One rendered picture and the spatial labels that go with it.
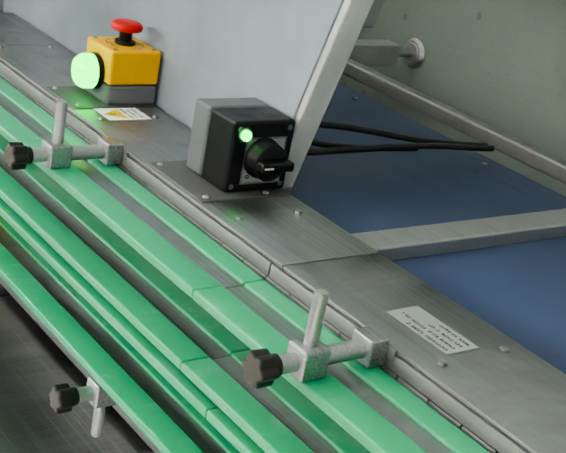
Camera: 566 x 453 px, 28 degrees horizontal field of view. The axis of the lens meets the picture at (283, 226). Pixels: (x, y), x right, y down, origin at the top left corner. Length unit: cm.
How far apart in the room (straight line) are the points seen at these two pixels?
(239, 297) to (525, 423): 29
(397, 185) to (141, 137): 32
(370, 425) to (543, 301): 35
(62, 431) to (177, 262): 34
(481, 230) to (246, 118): 29
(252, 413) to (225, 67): 49
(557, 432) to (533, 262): 40
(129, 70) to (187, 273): 44
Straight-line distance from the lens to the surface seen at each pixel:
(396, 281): 106
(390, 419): 88
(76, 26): 165
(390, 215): 128
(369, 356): 93
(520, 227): 129
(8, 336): 151
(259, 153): 117
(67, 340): 125
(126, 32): 143
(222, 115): 118
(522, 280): 119
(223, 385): 102
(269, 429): 97
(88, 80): 141
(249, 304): 101
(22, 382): 142
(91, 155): 126
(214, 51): 134
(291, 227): 113
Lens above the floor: 149
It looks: 37 degrees down
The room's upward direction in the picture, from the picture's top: 96 degrees counter-clockwise
